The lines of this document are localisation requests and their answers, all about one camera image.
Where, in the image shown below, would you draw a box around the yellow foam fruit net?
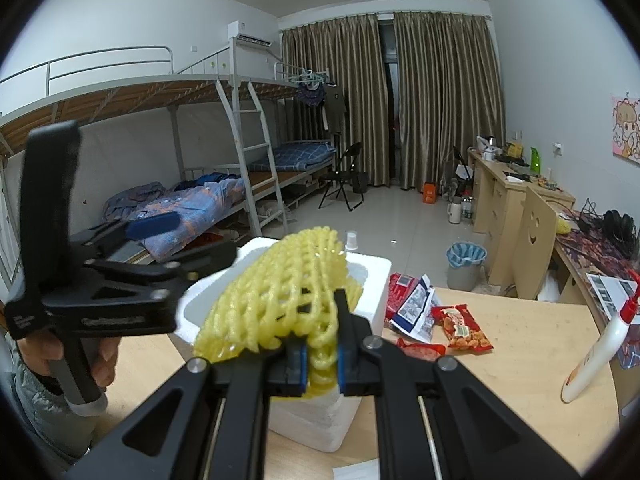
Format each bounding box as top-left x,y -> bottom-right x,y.
193,226 -> 362,399

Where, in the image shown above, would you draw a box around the white tissue paper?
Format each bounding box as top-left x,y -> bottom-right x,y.
333,458 -> 381,480

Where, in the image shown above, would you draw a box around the grey jacket left forearm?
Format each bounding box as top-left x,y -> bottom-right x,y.
1,335 -> 101,474

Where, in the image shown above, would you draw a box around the person's left hand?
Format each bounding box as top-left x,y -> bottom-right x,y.
14,334 -> 123,390

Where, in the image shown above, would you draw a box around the blue patterned quilt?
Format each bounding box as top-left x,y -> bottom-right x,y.
102,176 -> 245,261

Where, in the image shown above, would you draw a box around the blue white snack bag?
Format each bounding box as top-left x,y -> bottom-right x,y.
390,274 -> 442,344

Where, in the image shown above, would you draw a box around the white styrofoam box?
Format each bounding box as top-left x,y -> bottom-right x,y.
169,237 -> 392,453

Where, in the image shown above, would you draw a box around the orange peanut snack bag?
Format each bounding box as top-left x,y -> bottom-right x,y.
432,304 -> 494,353

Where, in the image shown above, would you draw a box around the red snack bag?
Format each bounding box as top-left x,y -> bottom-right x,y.
385,273 -> 446,362

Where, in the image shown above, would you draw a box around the blue trash bin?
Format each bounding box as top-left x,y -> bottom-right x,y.
446,242 -> 487,292

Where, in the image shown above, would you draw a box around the metal bunk bed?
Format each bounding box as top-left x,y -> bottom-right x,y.
1,39 -> 332,281

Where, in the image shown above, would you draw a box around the white kettle jug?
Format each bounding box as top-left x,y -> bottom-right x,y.
447,198 -> 462,224

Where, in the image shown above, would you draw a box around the black folding chair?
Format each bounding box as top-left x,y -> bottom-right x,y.
318,142 -> 368,212

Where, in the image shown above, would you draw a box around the orange box on floor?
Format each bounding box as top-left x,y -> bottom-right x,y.
422,183 -> 437,205

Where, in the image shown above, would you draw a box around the white lotion pump bottle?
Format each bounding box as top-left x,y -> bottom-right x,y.
561,270 -> 639,404

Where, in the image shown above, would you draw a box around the wooden smiley chair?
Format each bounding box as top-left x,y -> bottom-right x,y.
512,188 -> 558,300

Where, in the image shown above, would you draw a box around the white air conditioner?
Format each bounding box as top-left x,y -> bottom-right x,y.
227,21 -> 272,48

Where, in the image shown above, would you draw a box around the wooden desk with drawers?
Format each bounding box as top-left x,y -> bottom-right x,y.
468,150 -> 575,287

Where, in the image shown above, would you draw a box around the printed paper sheet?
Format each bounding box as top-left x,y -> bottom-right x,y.
586,273 -> 637,320

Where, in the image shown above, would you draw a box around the black headphones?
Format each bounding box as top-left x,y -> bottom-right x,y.
602,209 -> 638,259

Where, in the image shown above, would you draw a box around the brown window curtains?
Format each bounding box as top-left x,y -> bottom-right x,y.
281,11 -> 506,190

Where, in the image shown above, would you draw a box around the anime girl wall poster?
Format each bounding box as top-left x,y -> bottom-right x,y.
612,96 -> 640,164

